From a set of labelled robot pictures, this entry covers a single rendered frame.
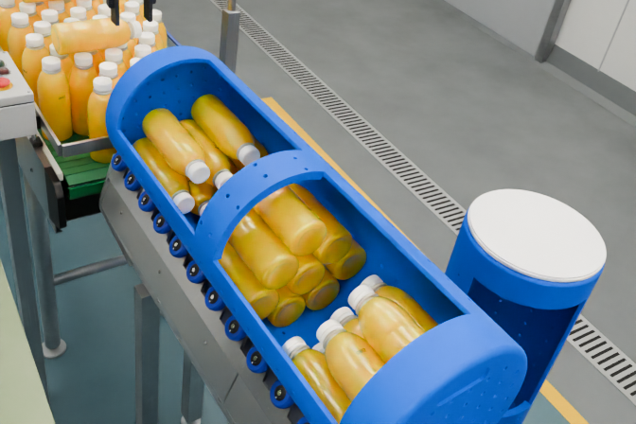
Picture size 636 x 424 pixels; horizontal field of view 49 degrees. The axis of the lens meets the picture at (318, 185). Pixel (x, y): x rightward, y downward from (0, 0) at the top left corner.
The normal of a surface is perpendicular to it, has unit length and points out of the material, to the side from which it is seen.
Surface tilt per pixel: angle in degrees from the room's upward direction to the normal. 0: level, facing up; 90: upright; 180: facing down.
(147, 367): 90
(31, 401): 2
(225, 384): 70
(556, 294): 90
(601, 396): 0
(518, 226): 0
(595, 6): 90
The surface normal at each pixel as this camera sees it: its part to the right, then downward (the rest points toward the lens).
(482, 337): 0.30, -0.83
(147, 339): 0.55, 0.55
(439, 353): -0.07, -0.72
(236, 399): -0.73, -0.05
